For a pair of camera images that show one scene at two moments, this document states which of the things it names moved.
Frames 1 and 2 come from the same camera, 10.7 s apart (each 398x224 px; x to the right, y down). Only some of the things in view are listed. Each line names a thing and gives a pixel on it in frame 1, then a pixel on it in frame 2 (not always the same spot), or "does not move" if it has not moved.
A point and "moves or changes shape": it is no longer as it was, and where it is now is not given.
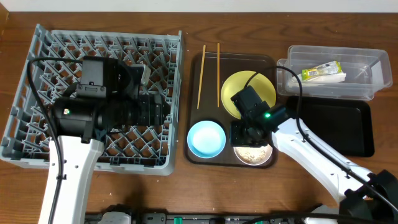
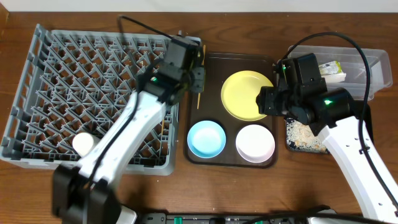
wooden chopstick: (202, 66) moves or changes shape
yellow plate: (261, 85) does not move
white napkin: (322, 75) does not move
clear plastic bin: (333, 72) does not move
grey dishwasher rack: (147, 150) does not move
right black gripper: (235, 137) to (267, 104)
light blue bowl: (206, 139) does not move
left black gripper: (160, 109) to (198, 74)
